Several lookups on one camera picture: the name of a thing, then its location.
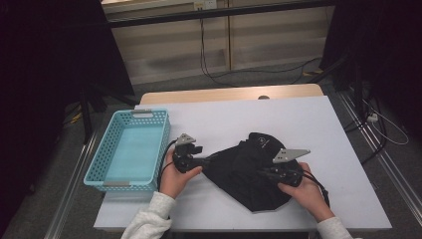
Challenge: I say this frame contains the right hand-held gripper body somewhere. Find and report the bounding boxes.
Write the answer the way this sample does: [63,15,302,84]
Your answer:
[267,147,312,187]

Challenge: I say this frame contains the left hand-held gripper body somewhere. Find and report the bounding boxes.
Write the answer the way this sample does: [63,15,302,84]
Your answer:
[171,132,204,174]

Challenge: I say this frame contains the black shorts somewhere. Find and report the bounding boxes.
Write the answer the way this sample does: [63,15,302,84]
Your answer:
[202,131,305,213]

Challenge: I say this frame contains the light blue perforated plastic basket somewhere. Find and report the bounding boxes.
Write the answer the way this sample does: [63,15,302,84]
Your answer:
[83,109,172,193]

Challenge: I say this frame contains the person's left hand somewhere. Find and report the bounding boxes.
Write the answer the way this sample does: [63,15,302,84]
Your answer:
[159,150,203,199]

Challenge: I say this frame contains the person's right hand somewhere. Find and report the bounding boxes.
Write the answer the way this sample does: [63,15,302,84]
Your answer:
[278,162,335,223]

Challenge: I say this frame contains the wooden table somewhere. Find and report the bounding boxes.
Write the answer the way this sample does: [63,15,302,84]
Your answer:
[139,83,324,106]

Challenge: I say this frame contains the black metal stand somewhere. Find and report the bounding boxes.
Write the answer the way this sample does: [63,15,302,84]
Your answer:
[307,53,366,111]
[79,84,140,145]

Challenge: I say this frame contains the beige wooden cabinet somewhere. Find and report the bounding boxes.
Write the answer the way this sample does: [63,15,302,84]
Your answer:
[101,0,336,86]

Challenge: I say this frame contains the black horizontal bar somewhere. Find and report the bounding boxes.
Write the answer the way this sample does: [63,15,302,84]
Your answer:
[106,0,336,29]

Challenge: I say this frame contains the black curtain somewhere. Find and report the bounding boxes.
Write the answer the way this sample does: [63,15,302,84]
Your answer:
[0,0,135,233]
[319,0,422,140]

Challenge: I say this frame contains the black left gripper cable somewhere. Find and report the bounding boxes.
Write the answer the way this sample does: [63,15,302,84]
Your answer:
[156,138,178,192]

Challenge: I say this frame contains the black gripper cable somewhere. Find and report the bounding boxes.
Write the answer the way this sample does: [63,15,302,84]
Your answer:
[300,170,331,207]
[156,138,178,192]

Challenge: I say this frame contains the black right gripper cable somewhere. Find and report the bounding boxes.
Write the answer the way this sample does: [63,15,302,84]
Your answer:
[300,170,331,207]

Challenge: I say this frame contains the black floor cable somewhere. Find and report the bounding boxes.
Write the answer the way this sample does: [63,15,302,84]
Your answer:
[205,57,322,85]
[342,96,389,166]

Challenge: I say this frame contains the aluminium floor rail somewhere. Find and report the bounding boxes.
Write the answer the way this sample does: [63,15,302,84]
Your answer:
[43,132,99,239]
[336,89,422,218]

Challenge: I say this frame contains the black power cable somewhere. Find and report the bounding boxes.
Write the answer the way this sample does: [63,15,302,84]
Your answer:
[198,9,240,89]

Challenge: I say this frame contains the thin white cable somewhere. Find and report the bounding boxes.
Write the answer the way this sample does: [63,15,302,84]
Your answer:
[362,98,410,146]

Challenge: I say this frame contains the white wall socket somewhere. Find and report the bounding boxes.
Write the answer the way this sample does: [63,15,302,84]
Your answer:
[193,0,218,11]

